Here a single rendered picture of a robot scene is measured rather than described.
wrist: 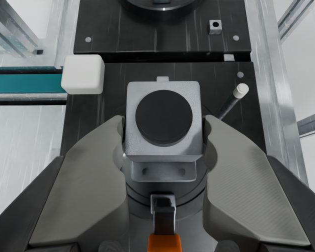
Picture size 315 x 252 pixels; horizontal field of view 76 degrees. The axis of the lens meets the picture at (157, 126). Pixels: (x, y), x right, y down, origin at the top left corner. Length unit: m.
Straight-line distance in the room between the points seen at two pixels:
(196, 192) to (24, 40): 0.28
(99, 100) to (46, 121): 0.11
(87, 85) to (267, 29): 0.26
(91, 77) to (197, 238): 0.21
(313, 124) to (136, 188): 0.24
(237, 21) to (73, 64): 0.23
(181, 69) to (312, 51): 0.31
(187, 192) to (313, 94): 0.33
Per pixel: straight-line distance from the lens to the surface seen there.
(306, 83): 0.47
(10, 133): 0.37
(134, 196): 0.22
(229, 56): 0.30
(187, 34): 0.31
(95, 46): 0.31
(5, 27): 0.30
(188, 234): 0.24
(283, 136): 0.29
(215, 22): 0.31
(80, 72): 0.26
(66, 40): 0.34
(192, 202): 0.22
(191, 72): 0.27
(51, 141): 0.33
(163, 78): 0.17
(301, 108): 0.44
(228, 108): 0.18
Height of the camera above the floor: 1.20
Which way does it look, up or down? 74 degrees down
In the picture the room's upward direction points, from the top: 3 degrees counter-clockwise
